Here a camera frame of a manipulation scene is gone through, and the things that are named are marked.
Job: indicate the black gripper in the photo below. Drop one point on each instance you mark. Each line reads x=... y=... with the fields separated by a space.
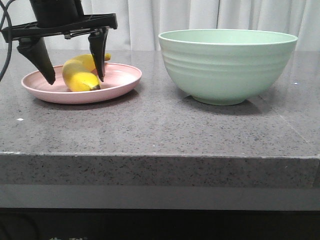
x=61 y=17

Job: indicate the yellow banana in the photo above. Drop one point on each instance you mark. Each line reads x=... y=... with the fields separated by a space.
x=80 y=74

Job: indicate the pink plate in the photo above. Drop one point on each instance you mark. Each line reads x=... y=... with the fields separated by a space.
x=119 y=80

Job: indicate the green ribbed bowl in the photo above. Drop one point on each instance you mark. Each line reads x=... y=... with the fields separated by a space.
x=225 y=66

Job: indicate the white curtain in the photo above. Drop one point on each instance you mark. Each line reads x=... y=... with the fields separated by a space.
x=141 y=21

